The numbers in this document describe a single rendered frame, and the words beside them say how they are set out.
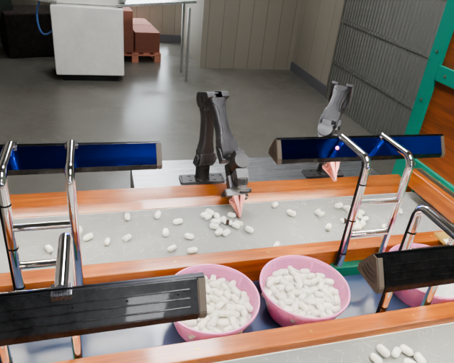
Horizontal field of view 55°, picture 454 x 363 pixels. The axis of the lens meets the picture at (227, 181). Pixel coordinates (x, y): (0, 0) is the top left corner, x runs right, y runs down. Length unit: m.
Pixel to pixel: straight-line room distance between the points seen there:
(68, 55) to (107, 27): 0.54
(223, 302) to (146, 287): 0.52
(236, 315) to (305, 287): 0.26
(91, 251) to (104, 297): 0.68
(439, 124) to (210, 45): 4.58
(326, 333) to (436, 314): 0.35
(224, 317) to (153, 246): 0.35
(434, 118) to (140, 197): 1.21
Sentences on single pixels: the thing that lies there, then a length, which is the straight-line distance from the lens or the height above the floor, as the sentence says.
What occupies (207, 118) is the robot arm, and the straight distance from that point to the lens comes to 1.80.
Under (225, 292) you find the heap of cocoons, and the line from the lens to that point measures 1.31.
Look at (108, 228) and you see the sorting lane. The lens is 1.54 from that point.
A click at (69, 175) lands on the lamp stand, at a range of 1.11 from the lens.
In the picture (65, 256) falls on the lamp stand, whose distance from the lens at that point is 0.84.
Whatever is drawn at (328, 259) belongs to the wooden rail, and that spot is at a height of 0.73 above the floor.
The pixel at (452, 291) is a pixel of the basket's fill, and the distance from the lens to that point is 1.59.
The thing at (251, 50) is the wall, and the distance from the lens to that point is 6.36.
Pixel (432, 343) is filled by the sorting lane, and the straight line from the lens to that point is 1.37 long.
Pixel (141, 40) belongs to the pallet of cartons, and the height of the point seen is 0.28.
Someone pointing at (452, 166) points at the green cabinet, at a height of 0.94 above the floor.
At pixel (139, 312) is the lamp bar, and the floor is 1.07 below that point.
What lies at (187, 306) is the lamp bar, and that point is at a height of 1.07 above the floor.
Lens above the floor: 1.64
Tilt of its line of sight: 29 degrees down
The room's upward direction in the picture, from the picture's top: 6 degrees clockwise
